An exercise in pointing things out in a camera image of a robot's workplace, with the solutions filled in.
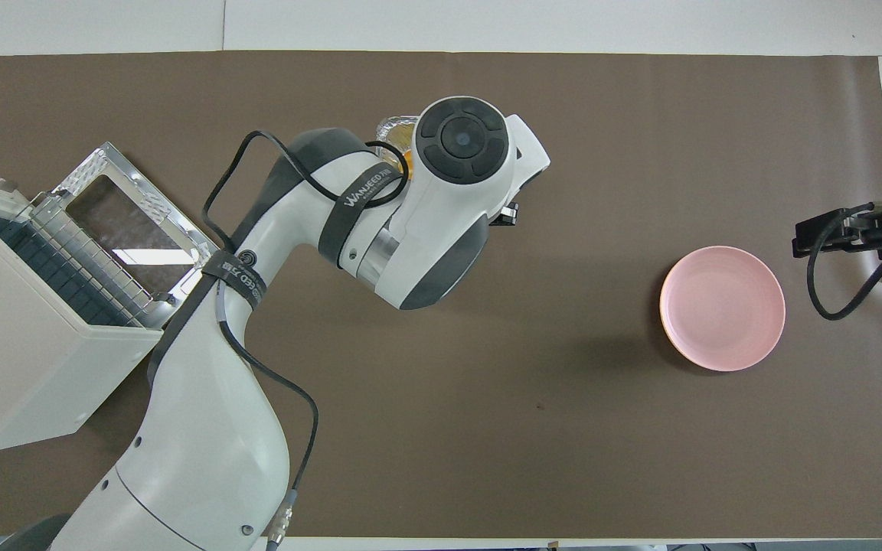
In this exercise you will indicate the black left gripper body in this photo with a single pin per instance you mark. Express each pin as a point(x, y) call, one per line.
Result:
point(506, 214)

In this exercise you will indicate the golden ridged bread roll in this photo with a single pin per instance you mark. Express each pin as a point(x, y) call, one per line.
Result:
point(406, 157)

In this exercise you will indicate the aluminium foil tray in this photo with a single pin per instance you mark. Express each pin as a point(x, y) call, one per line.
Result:
point(393, 130)

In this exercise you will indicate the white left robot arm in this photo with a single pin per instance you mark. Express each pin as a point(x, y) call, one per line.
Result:
point(204, 444)

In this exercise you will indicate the cream toaster oven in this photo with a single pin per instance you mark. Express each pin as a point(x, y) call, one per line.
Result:
point(20, 367)

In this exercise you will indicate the pink round plate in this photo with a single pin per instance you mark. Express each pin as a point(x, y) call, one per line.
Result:
point(723, 308)

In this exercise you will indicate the brown table mat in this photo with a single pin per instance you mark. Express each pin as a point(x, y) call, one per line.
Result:
point(533, 428)

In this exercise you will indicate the glass oven door, metal frame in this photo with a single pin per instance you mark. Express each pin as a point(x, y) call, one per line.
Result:
point(135, 222)

